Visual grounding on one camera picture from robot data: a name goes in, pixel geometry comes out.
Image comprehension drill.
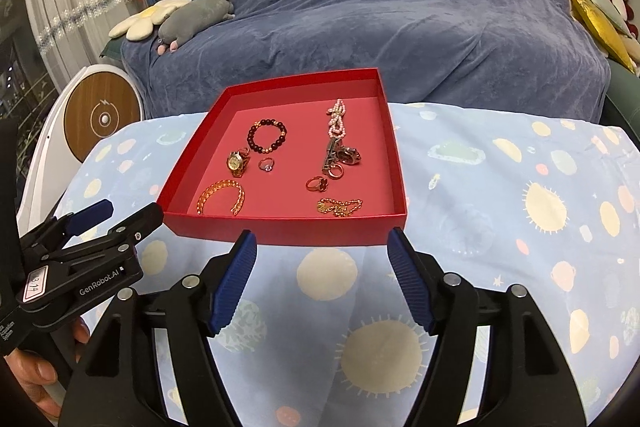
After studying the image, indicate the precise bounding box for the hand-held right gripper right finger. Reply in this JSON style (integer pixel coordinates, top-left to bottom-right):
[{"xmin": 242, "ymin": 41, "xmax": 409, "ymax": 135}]
[{"xmin": 387, "ymin": 227, "xmax": 586, "ymax": 427}]

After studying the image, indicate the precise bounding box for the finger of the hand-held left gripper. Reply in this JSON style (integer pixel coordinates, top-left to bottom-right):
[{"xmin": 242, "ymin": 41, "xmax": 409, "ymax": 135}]
[
  {"xmin": 20, "ymin": 200, "xmax": 114, "ymax": 258},
  {"xmin": 44, "ymin": 202, "xmax": 165, "ymax": 274}
]

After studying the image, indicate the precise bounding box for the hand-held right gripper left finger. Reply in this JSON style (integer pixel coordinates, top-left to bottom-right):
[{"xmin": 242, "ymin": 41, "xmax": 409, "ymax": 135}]
[{"xmin": 59, "ymin": 229, "xmax": 259, "ymax": 427}]

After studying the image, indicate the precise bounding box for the gold cuff bracelet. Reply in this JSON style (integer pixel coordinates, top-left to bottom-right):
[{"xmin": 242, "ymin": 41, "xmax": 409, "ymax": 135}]
[{"xmin": 196, "ymin": 179, "xmax": 246, "ymax": 217}]

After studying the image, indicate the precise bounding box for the gold chain bracelet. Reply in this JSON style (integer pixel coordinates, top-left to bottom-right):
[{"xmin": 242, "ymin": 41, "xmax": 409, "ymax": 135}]
[{"xmin": 316, "ymin": 198, "xmax": 364, "ymax": 218}]

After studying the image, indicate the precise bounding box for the red cardboard box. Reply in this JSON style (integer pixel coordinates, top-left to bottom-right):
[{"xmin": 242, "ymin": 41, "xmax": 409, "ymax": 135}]
[{"xmin": 155, "ymin": 67, "xmax": 408, "ymax": 248}]

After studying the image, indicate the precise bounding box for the gold wristwatch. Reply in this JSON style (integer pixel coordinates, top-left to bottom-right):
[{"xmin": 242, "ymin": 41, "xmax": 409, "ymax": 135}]
[{"xmin": 227, "ymin": 147, "xmax": 252, "ymax": 178}]

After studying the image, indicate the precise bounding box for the silver link bracelet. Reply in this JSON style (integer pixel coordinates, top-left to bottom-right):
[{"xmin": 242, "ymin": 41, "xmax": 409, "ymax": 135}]
[{"xmin": 320, "ymin": 138, "xmax": 347, "ymax": 175}]

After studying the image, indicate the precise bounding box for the person's left hand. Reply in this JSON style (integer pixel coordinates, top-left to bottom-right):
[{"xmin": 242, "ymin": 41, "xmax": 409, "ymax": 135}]
[{"xmin": 5, "ymin": 319, "xmax": 92, "ymax": 420}]

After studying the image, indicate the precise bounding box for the planet printed blue blanket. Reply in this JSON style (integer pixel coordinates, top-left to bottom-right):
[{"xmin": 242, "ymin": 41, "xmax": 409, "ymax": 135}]
[{"xmin": 15, "ymin": 102, "xmax": 640, "ymax": 427}]

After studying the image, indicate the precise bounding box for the white round wood-faced appliance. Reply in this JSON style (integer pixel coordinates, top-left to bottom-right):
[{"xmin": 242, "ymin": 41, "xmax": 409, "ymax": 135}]
[{"xmin": 17, "ymin": 66, "xmax": 146, "ymax": 233}]

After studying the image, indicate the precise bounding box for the flower shaped cushion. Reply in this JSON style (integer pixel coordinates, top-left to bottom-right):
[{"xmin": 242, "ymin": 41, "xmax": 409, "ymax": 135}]
[{"xmin": 109, "ymin": 0, "xmax": 193, "ymax": 42}]

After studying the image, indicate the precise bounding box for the grey plush toy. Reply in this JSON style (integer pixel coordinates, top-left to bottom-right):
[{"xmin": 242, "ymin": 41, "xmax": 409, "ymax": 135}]
[{"xmin": 156, "ymin": 0, "xmax": 236, "ymax": 55}]

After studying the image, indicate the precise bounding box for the blue-grey sofa cover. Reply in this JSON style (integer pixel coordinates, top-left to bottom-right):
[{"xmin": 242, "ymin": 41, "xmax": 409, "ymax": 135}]
[{"xmin": 122, "ymin": 0, "xmax": 611, "ymax": 122}]

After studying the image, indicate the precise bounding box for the green sofa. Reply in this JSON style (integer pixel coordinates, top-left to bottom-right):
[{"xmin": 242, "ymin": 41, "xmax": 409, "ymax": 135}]
[{"xmin": 537, "ymin": 0, "xmax": 640, "ymax": 128}]

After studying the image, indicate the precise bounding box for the yellow cushion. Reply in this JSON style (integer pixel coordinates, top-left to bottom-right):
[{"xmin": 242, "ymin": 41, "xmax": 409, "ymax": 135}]
[{"xmin": 565, "ymin": 0, "xmax": 637, "ymax": 75}]

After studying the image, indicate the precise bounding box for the dark bead bracelet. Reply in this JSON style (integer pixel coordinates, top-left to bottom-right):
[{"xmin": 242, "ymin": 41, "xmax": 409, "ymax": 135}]
[{"xmin": 246, "ymin": 119, "xmax": 289, "ymax": 154}]

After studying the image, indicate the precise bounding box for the pink pearl bracelet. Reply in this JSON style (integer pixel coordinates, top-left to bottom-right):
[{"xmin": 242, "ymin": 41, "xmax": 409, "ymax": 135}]
[{"xmin": 326, "ymin": 98, "xmax": 349, "ymax": 139}]

